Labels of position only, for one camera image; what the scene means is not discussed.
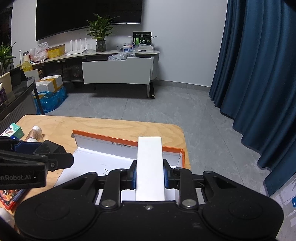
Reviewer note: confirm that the rose gold bottle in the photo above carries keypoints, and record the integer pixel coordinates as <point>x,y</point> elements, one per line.
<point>35,135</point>

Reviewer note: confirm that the teal white carton box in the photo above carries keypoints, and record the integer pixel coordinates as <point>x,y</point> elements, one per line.
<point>13,131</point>

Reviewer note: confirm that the black side table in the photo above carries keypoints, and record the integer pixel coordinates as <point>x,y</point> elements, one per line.
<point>23,98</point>

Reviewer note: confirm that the white rectangular box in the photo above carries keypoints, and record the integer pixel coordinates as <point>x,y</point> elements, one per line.
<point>150,184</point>

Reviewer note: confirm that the white tv cabinet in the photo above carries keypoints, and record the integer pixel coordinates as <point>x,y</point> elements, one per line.
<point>91,67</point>

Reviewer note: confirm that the orange white cardboard tray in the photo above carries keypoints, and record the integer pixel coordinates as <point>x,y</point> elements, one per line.
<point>102,154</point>

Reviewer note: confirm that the wall television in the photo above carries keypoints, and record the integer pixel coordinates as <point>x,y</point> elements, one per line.
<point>55,17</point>

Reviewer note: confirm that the white wifi router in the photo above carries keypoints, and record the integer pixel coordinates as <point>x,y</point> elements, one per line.
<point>77,46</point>

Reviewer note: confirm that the white yellow carton box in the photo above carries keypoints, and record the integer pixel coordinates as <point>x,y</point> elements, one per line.
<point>49,84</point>

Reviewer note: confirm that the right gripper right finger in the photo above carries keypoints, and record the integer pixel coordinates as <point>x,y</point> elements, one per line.
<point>179,185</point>

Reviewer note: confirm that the yellow cardboard box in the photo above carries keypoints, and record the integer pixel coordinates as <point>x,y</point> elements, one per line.
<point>56,51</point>

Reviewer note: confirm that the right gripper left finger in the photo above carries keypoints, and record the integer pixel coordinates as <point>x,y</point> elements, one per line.
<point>117,181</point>

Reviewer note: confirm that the white plastic bag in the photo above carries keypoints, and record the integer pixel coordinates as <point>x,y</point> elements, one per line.
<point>39,53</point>

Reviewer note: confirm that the blue plastic bag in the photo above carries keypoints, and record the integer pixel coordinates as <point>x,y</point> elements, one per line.
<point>50,101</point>

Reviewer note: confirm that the green black display box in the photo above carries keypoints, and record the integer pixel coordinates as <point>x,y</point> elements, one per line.
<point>143,41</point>

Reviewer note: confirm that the red colourful card box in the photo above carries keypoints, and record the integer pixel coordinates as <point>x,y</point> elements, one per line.
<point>9,198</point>

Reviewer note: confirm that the left potted plant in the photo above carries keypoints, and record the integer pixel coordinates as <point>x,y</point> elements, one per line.
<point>6,56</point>

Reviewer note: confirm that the blue curtain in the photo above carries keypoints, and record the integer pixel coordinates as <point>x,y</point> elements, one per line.
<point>254,82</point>

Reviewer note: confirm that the potted green plant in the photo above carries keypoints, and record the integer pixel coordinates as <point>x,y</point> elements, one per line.
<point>99,29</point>

